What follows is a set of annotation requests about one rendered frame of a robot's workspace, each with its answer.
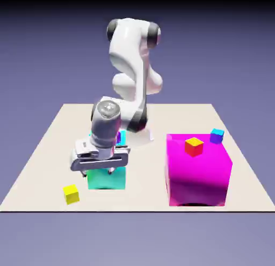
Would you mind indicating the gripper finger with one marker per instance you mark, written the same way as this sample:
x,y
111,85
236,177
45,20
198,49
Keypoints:
x,y
83,173
110,170

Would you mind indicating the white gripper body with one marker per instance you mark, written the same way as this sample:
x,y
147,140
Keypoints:
x,y
97,162

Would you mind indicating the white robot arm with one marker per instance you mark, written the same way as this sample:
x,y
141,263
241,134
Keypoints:
x,y
129,61

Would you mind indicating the small yellow cube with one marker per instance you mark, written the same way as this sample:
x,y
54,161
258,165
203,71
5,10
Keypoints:
x,y
71,194

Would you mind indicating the small red cube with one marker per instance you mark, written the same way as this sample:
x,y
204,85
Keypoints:
x,y
194,147

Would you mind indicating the small blue cube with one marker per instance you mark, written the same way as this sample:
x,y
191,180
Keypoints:
x,y
216,136

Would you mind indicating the large teal box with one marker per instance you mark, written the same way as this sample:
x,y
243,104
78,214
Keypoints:
x,y
106,179

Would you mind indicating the large magenta box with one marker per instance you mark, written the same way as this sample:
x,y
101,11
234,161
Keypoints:
x,y
197,177

